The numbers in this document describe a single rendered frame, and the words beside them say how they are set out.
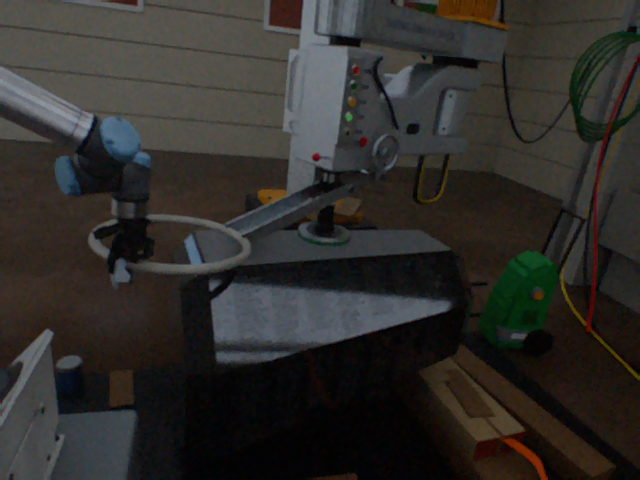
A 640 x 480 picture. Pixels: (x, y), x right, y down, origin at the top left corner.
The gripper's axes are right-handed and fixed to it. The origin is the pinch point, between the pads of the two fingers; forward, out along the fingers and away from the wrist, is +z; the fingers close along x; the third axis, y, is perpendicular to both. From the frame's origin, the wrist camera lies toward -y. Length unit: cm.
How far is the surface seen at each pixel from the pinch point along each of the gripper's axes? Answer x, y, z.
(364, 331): 49, 62, 19
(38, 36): 424, -505, -55
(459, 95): 125, 69, -65
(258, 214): 55, 13, -11
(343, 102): 61, 37, -55
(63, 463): -50, 32, 4
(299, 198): 71, 23, -17
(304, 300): 42, 41, 10
